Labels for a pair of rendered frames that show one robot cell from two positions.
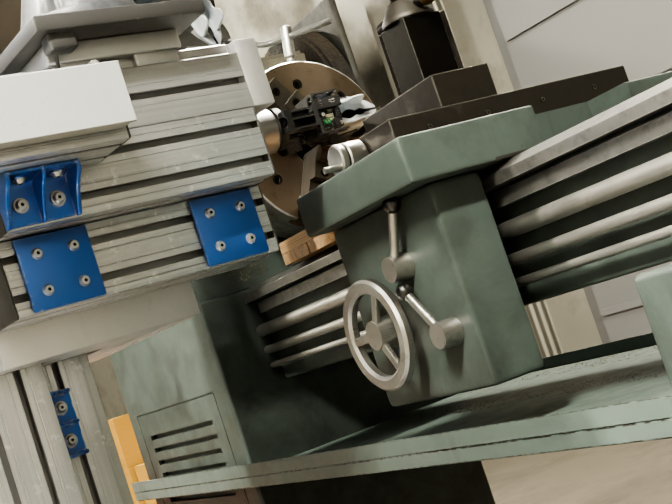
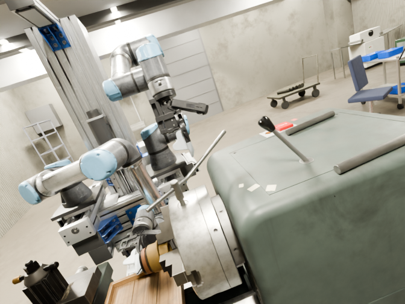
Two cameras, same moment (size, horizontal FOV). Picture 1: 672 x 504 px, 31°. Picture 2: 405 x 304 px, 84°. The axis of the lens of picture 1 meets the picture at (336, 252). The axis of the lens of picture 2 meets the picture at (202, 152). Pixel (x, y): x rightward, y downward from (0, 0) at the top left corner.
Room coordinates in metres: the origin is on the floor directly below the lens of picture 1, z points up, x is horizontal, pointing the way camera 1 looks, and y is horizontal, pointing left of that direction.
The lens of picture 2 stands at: (2.61, -0.51, 1.55)
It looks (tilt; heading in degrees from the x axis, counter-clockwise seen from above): 18 degrees down; 116
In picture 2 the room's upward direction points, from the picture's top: 20 degrees counter-clockwise
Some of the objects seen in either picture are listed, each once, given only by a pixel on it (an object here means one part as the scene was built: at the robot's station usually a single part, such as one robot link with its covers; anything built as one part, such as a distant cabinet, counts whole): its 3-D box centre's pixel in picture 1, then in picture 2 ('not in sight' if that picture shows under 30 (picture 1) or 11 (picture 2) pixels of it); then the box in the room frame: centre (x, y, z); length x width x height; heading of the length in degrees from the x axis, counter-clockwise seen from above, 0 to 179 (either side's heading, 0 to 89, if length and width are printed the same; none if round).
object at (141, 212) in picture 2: not in sight; (144, 218); (1.93, 0.12, 1.08); 0.11 x 0.08 x 0.09; 118
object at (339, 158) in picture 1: (340, 159); (82, 271); (1.63, -0.05, 0.95); 0.07 x 0.04 x 0.04; 119
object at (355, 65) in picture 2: not in sight; (367, 91); (3.55, 3.56, 0.52); 0.60 x 0.57 x 1.03; 130
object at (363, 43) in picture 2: not in sight; (366, 49); (4.81, 8.74, 0.56); 2.40 x 0.60 x 1.13; 36
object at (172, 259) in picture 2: not in sight; (179, 267); (2.23, -0.12, 1.09); 0.12 x 0.11 x 0.05; 119
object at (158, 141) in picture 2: not in sight; (154, 136); (1.87, 0.50, 1.33); 0.13 x 0.12 x 0.14; 31
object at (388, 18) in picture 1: (406, 12); (35, 272); (1.72, -0.21, 1.13); 0.08 x 0.08 x 0.03
